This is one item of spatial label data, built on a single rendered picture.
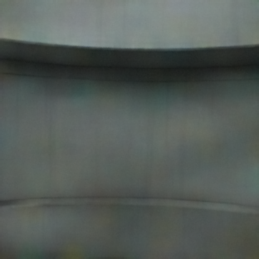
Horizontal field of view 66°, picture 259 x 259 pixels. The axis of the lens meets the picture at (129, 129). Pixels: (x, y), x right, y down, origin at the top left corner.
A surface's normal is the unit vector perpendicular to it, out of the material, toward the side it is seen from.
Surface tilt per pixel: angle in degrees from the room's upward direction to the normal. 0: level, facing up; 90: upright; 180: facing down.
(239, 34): 90
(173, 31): 90
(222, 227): 90
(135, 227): 90
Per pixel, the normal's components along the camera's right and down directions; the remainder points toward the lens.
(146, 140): -0.05, -0.02
